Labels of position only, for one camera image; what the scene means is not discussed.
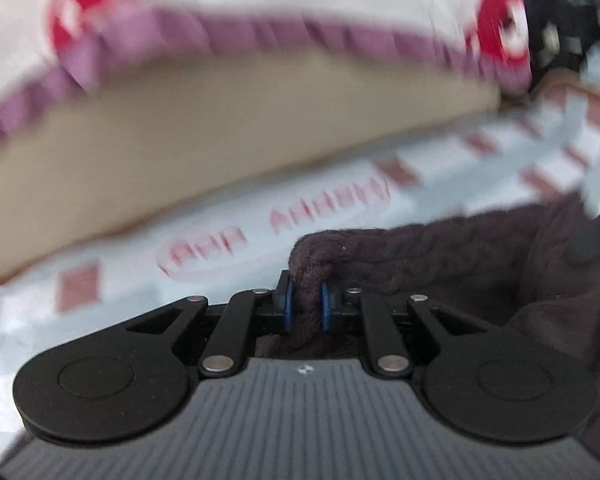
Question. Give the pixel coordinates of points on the dark brown knit sweater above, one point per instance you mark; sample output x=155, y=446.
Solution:
x=511, y=268

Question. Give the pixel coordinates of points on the checkered cartoon play mat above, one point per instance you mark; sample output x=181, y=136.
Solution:
x=242, y=237

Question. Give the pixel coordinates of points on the beige bed base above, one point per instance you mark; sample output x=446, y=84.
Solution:
x=172, y=130

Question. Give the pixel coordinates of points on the red bear quilted bedspread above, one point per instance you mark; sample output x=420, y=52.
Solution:
x=52, y=49

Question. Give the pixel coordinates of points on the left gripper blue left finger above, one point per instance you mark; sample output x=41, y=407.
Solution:
x=246, y=317

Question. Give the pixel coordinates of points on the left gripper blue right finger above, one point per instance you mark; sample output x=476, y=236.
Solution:
x=366, y=315

